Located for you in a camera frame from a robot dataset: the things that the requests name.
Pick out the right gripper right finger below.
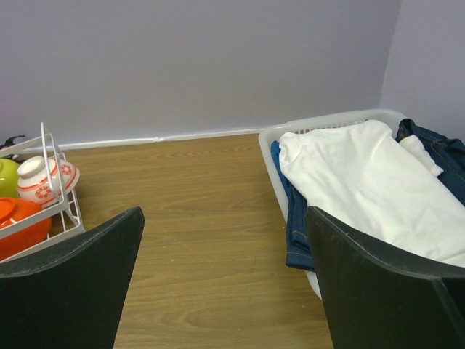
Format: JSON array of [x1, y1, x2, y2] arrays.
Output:
[[307, 206, 464, 348]]

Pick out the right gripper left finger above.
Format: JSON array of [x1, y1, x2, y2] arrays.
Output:
[[1, 207, 145, 348]]

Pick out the orange bowl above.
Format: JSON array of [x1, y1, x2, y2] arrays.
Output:
[[1, 197, 52, 260]]

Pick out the white folded cloth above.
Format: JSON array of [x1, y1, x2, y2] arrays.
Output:
[[279, 120, 464, 267]]

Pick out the white bowl with red pattern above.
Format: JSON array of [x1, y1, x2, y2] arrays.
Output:
[[17, 156, 80, 209]]

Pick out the yellow-green bowl at back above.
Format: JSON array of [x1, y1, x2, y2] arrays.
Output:
[[0, 159, 19, 198]]

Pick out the dark blue jeans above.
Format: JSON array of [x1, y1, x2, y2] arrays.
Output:
[[286, 119, 464, 270]]

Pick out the pink camouflage cloth bag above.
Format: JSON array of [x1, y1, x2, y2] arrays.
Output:
[[0, 135, 25, 162]]

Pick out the lavender plastic laundry basket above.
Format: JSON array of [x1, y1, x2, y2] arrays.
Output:
[[258, 108, 408, 300]]

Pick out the white wire dish rack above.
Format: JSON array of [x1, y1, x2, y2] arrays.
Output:
[[1, 125, 84, 262]]

